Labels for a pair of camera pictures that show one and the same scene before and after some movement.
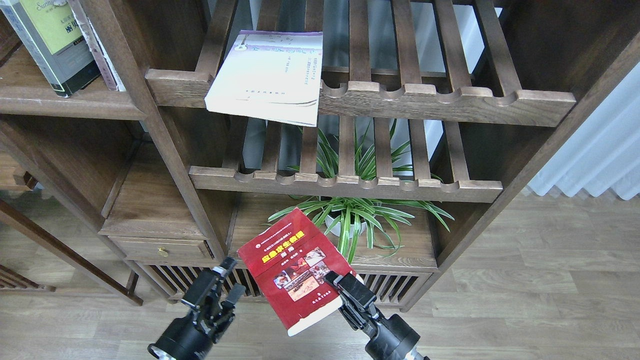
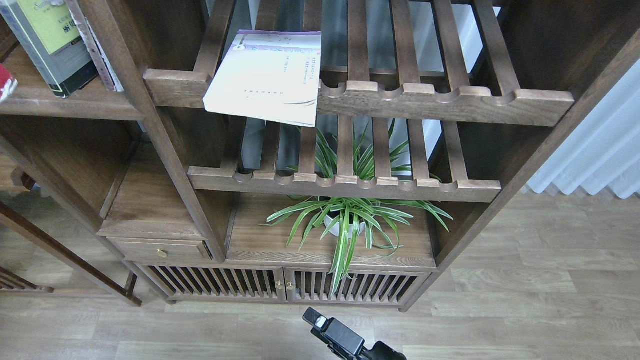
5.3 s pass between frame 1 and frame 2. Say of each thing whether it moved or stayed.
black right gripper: moved
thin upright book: stayed
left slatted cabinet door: stayed
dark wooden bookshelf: stayed
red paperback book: moved
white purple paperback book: stayed
